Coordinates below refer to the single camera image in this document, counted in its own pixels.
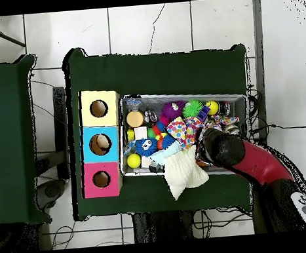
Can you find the yellow smiley ball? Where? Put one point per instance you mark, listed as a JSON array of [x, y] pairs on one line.
[[212, 107]]

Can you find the black silver round toy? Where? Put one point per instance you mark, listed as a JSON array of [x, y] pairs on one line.
[[150, 116]]

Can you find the purple plastic block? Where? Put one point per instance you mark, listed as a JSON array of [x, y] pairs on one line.
[[203, 113]]

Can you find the blue fuzzy ball with eyes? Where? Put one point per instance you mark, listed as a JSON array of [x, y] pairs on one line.
[[145, 146]]

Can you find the mint green knit cloth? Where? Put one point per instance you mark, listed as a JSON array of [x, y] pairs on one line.
[[165, 153]]

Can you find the cream waffle cloth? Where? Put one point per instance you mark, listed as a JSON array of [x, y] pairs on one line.
[[184, 173]]

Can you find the wooden box with three holes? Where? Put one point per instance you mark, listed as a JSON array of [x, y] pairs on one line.
[[89, 145]]

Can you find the large polka dot cloth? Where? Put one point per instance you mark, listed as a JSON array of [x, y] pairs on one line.
[[184, 131]]

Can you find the yellow block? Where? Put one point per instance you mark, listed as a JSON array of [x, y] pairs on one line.
[[130, 135]]

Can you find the round wooden disc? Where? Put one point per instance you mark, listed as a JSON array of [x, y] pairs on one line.
[[134, 119]]

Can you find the clear crumpled plastic packet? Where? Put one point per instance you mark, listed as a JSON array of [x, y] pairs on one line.
[[133, 101]]

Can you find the green cloth side table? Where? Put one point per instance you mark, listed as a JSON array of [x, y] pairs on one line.
[[9, 140]]

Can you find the clear mesh bin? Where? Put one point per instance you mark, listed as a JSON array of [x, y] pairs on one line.
[[126, 170]]

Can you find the purple spiky ball with eyes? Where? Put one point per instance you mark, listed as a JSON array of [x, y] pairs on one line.
[[171, 112]]

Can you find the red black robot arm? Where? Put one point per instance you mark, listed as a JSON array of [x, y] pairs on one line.
[[261, 168]]

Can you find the large green spiky ball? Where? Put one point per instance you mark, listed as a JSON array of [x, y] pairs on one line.
[[192, 108]]

